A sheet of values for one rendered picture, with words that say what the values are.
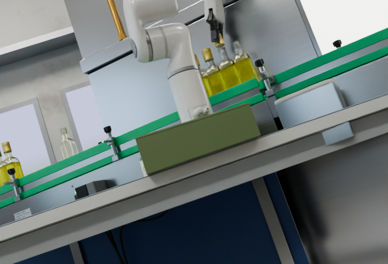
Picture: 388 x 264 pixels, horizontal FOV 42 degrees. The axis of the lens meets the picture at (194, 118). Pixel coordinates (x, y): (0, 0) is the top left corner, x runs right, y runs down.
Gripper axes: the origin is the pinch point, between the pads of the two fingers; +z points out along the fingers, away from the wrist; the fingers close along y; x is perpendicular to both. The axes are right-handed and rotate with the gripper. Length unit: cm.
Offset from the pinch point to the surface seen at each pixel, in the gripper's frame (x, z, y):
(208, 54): -3.4, 5.9, 1.5
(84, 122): -208, 6, -227
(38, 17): -251, -100, -223
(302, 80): 29.9, 19.9, 3.9
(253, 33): 10.6, -2.0, -12.0
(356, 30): 47.8, 2.6, -12.4
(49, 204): -66, 57, 16
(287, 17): 24.0, -6.3, -12.0
